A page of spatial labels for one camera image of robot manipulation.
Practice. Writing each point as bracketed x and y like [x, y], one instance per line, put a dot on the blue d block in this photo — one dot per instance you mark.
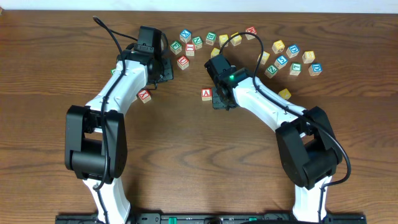
[315, 69]
[292, 51]

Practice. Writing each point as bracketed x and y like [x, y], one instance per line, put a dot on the green N block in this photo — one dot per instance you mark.
[198, 43]

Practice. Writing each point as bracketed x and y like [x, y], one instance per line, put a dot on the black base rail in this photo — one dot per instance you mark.
[156, 218]

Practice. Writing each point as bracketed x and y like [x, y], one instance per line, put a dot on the red A block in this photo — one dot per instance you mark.
[206, 94]

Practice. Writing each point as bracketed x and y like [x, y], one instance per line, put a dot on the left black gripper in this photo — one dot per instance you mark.
[168, 72]

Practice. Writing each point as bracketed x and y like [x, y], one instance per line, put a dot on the green F block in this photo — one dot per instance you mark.
[176, 47]

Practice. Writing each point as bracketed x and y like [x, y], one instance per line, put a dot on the blue X block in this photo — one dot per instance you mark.
[185, 36]

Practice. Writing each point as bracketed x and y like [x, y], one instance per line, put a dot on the blue D block upper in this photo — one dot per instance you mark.
[292, 51]

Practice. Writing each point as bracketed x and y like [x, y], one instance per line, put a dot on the red H block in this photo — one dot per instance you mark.
[250, 33]

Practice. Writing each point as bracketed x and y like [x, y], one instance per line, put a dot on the green L block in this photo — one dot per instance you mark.
[295, 69]

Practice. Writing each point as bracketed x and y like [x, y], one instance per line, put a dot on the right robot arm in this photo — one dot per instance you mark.
[308, 150]

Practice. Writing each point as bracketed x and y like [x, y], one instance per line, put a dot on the green Z block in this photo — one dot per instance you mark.
[271, 71]

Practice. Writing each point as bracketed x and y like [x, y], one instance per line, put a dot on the green B block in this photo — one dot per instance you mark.
[210, 38]

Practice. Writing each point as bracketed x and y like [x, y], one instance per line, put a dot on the red Y block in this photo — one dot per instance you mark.
[144, 95]

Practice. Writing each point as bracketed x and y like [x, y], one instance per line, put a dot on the yellow block beside A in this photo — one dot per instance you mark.
[215, 52]

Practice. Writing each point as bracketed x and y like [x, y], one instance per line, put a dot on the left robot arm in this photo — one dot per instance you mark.
[95, 134]

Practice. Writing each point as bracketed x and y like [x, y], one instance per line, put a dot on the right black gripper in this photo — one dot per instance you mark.
[218, 101]

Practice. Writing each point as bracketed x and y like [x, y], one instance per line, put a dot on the yellow block upper right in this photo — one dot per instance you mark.
[278, 47]

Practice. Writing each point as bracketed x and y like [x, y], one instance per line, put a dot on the yellow block top right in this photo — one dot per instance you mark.
[236, 40]

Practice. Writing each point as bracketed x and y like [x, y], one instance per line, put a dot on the yellow block lone right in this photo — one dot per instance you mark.
[285, 94]

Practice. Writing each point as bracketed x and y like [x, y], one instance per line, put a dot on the yellow block top middle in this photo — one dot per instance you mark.
[223, 39]

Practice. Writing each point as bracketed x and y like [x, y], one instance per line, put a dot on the blue 5 block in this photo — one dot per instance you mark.
[280, 62]

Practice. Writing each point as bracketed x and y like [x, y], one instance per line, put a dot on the yellow block beside I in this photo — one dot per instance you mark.
[264, 57]

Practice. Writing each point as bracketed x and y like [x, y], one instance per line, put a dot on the yellow block far right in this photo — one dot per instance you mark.
[308, 56]

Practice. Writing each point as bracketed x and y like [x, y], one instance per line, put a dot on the blue D block lower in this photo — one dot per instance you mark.
[315, 69]

